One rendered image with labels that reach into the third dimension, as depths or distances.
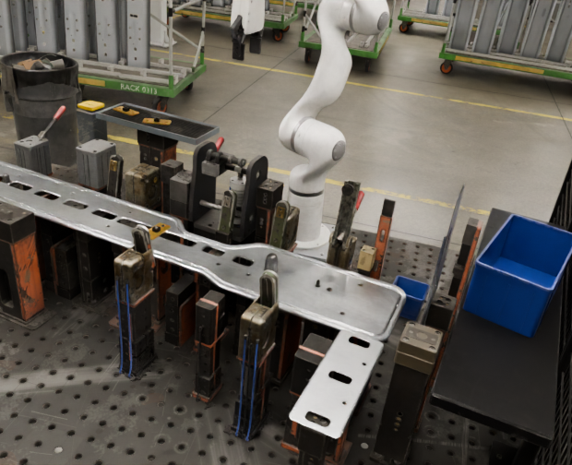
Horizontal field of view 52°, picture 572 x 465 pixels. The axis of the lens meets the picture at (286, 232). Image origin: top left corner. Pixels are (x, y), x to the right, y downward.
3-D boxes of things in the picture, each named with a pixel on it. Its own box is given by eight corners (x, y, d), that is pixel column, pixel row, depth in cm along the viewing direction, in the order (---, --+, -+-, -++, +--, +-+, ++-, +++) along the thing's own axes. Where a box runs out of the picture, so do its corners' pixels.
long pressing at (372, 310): (-73, 184, 168) (-75, 178, 167) (-9, 159, 186) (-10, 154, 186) (384, 347, 125) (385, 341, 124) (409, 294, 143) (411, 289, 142)
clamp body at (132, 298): (109, 371, 150) (100, 259, 133) (137, 344, 160) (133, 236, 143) (137, 385, 147) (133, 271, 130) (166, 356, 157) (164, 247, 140)
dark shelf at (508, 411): (426, 404, 110) (430, 393, 108) (489, 215, 182) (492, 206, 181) (549, 451, 103) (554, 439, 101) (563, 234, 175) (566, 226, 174)
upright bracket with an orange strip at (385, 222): (351, 355, 164) (383, 198, 139) (353, 352, 165) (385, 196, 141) (362, 359, 163) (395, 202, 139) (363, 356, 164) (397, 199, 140)
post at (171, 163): (161, 276, 189) (160, 162, 169) (170, 268, 193) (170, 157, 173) (174, 280, 187) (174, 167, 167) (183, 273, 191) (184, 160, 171)
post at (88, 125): (84, 227, 210) (74, 110, 189) (99, 219, 217) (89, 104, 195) (101, 233, 208) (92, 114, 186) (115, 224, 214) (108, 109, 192)
